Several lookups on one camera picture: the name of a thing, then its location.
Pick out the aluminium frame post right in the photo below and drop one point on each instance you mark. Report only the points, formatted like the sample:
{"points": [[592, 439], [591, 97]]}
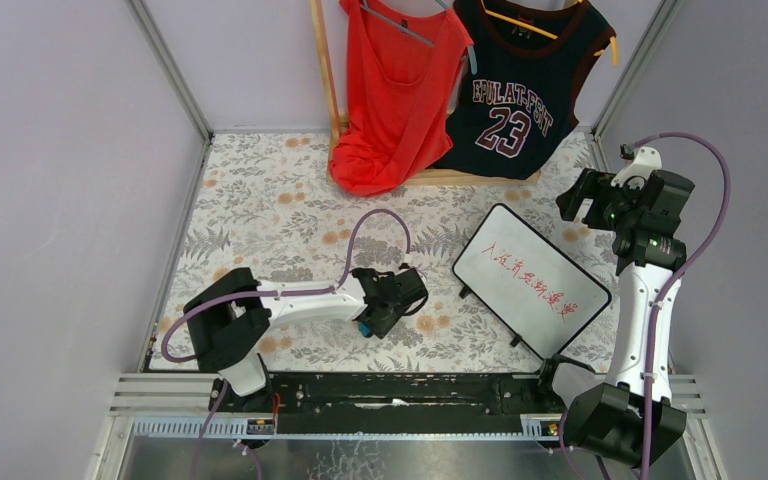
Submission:
{"points": [[656, 27]]}

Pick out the aluminium frame post left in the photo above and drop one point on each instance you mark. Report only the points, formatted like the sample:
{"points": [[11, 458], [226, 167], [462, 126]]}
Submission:
{"points": [[148, 26]]}

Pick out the grey clothes hanger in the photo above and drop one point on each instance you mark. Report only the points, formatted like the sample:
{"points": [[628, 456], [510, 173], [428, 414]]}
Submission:
{"points": [[471, 58]]}

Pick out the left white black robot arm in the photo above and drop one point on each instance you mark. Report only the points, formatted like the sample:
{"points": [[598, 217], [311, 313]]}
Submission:
{"points": [[227, 320]]}

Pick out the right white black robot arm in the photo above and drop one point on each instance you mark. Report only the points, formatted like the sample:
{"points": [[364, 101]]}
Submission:
{"points": [[628, 415]]}

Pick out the aluminium frame post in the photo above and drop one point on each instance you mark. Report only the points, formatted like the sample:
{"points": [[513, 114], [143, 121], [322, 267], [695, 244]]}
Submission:
{"points": [[656, 27], [148, 26]]}

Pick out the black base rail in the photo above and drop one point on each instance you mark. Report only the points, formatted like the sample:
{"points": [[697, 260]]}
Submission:
{"points": [[391, 395]]}

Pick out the red tank top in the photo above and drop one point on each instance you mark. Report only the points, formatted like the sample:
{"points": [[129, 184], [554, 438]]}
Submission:
{"points": [[398, 95]]}

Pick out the yellow clothes hanger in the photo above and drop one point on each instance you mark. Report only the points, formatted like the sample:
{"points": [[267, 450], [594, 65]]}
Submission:
{"points": [[613, 43]]}

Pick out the navy basketball jersey 23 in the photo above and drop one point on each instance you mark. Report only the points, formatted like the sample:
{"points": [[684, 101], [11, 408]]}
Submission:
{"points": [[515, 111]]}

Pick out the white whiteboard black frame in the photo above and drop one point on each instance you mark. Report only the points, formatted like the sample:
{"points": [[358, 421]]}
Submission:
{"points": [[535, 289]]}

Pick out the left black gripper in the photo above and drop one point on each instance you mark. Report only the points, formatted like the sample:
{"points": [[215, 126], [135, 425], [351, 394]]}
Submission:
{"points": [[413, 288]]}

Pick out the grey slotted cable duct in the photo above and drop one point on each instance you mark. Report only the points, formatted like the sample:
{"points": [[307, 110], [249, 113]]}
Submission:
{"points": [[543, 428]]}

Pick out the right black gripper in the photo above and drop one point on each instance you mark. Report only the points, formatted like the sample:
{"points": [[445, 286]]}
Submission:
{"points": [[574, 196]]}

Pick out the wooden clothes rack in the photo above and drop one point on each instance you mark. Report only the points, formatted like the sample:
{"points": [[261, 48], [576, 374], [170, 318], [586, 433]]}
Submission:
{"points": [[339, 121]]}

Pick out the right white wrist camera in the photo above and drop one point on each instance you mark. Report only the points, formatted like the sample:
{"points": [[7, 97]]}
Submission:
{"points": [[640, 162]]}

